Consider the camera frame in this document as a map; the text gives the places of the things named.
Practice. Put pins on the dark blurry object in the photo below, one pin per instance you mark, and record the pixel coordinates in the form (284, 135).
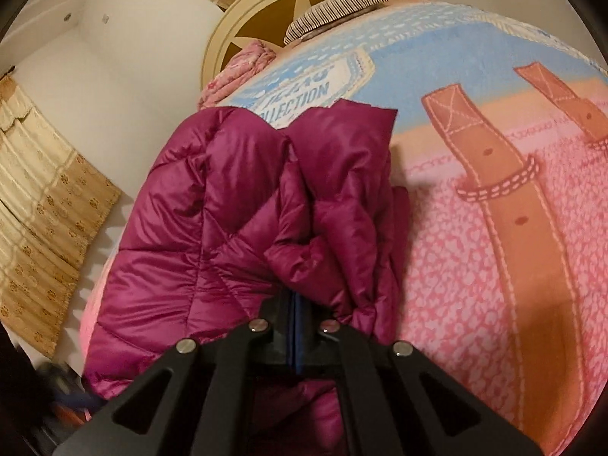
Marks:
(28, 389)

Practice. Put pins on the striped pillow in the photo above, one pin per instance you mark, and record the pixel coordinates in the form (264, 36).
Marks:
(332, 7)

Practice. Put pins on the magenta puffer jacket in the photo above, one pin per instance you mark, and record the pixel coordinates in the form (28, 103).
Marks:
(228, 209)

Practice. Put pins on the folded pink quilt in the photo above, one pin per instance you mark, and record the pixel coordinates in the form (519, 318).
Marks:
(242, 69)

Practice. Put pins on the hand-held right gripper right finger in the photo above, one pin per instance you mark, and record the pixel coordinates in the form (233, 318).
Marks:
(316, 325)

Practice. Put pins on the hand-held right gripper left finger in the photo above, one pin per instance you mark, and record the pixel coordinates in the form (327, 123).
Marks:
(278, 325)

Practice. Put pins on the printed pink and blue blanket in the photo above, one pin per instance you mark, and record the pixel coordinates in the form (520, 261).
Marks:
(475, 256)

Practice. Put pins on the cream wooden headboard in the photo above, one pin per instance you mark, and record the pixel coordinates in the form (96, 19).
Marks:
(223, 38)

